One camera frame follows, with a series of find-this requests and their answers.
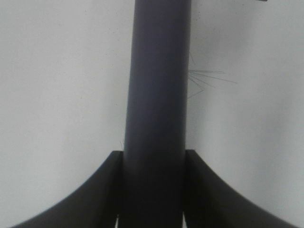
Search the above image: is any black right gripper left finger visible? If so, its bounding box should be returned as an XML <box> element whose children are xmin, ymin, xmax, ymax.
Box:
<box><xmin>16</xmin><ymin>151</ymin><xmax>123</xmax><ymax>228</ymax></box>

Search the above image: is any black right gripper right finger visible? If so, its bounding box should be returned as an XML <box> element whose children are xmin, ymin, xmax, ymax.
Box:
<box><xmin>183</xmin><ymin>150</ymin><xmax>293</xmax><ymax>228</ymax></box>

